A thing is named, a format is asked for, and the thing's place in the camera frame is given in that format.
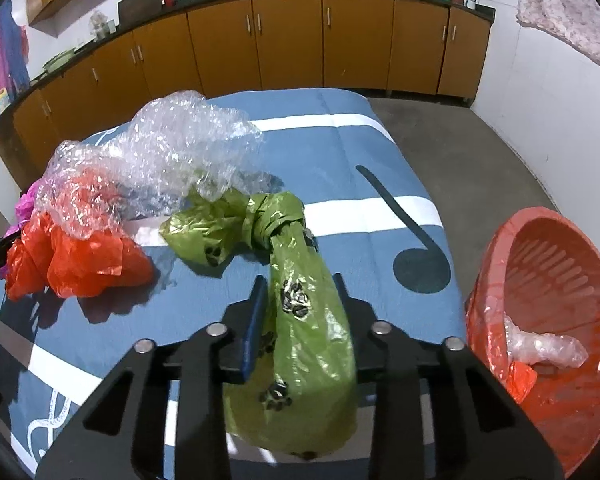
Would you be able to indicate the red plastic basket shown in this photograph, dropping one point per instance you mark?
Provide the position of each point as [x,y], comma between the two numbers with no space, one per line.
[555,280]

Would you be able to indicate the white mug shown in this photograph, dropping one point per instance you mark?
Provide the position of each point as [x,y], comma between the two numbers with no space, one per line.
[470,3]

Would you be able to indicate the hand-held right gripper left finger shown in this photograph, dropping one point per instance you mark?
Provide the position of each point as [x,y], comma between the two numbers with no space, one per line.
[252,330]

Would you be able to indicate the red plastic bag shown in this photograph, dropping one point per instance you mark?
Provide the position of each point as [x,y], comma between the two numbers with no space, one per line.
[25,260]
[95,255]

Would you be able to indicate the dark cutting board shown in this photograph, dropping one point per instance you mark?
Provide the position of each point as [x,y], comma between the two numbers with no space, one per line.
[139,4]

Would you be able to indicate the wooden lower cabinets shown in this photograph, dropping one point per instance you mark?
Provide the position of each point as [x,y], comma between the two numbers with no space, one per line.
[290,40]

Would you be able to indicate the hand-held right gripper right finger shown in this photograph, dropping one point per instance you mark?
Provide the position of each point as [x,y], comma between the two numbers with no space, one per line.
[350,310]

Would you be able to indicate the white plastic bag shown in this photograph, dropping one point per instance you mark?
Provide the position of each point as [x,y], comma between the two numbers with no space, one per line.
[545,345]

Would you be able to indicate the pink floral cloth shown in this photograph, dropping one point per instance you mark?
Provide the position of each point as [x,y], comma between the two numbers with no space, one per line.
[570,15]

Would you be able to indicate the clear bubble wrap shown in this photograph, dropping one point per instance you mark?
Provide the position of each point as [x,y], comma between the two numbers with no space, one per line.
[180,145]

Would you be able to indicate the purple hanging cloth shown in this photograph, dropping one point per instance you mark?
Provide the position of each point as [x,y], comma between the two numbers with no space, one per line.
[0,50]

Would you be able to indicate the green basin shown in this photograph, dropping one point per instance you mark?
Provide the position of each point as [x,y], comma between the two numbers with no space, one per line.
[59,61]

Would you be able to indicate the green plastic bag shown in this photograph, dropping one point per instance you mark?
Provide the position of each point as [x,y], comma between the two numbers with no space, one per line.
[310,340]

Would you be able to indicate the blue white striped tablecloth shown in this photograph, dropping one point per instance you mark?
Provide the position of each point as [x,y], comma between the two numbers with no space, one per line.
[360,170]

